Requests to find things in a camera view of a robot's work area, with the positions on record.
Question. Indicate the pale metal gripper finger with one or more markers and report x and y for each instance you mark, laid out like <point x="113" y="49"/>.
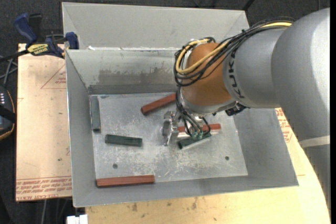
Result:
<point x="166" y="130"/>
<point x="168" y="115"/>

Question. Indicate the red-brown flat block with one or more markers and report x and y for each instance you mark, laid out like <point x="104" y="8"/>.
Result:
<point x="214" y="127"/>
<point x="126" y="181"/>
<point x="157" y="105"/>

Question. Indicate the dark green flat block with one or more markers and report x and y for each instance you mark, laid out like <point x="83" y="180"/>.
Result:
<point x="123" y="140"/>
<point x="95" y="114"/>
<point x="187" y="142"/>

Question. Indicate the grey metal bin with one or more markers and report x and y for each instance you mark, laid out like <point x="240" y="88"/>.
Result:
<point x="136" y="31"/>

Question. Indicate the brown cardboard board, red print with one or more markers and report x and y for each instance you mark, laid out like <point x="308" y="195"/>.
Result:
<point x="42" y="118"/>

